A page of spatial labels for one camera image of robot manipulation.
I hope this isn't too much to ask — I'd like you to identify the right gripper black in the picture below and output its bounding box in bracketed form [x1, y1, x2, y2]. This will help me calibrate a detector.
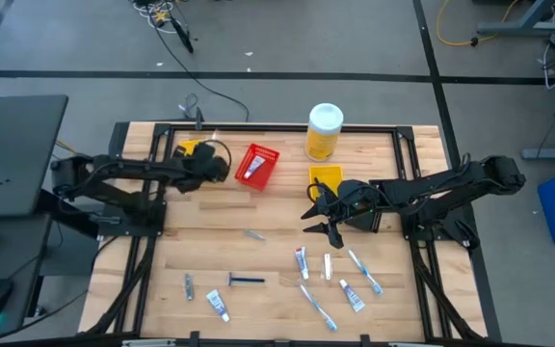
[300, 180, 380, 251]

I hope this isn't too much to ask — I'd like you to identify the small white toothpaste tube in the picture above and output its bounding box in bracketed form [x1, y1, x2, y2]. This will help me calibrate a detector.
[204, 288, 231, 324]
[243, 154, 267, 180]
[338, 279, 367, 313]
[294, 246, 310, 280]

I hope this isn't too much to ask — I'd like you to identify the blue disposable razor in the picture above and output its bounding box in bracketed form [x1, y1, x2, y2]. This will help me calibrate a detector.
[227, 272, 267, 288]

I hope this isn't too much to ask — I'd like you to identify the yellow plastic basket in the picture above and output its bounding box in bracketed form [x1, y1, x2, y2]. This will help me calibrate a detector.
[307, 165, 345, 202]
[175, 138, 202, 158]

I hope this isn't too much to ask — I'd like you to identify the black plastic basket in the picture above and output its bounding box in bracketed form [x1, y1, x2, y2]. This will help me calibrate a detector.
[344, 211, 381, 233]

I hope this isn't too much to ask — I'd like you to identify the red plastic basket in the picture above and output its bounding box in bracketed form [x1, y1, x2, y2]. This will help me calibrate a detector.
[233, 143, 281, 192]

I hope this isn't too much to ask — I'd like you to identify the clear wrapped white toothbrush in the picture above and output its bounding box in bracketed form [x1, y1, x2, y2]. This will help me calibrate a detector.
[347, 249, 384, 297]
[299, 283, 339, 333]

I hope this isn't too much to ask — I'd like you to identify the white yellow-label wipes canister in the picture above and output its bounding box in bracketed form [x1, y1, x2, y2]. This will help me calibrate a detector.
[304, 102, 345, 163]

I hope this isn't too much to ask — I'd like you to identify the black wand on floor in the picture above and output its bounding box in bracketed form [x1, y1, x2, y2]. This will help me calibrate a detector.
[170, 16, 196, 54]

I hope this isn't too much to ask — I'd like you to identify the dark grey desk top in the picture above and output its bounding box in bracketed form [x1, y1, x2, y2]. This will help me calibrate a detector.
[0, 94, 69, 218]

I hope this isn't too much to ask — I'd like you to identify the black side desk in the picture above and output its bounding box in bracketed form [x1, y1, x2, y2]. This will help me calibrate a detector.
[0, 214, 52, 336]

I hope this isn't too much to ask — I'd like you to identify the grey desk leg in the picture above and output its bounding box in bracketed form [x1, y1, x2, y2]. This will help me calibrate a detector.
[477, 0, 555, 38]

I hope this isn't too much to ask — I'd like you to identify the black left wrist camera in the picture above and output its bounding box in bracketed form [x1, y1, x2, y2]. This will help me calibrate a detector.
[194, 142, 217, 163]

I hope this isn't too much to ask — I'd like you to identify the black aluminium table frame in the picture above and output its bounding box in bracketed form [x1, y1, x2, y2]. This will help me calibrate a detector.
[78, 121, 503, 347]

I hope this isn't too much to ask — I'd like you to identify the black floor cable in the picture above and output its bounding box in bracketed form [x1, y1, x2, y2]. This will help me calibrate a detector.
[146, 4, 251, 122]

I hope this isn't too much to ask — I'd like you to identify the white cable coil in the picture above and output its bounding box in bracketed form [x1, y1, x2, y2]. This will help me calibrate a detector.
[131, 0, 178, 35]

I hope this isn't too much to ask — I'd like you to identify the yellow floor cable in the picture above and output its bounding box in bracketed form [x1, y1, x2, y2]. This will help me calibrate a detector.
[435, 0, 519, 48]

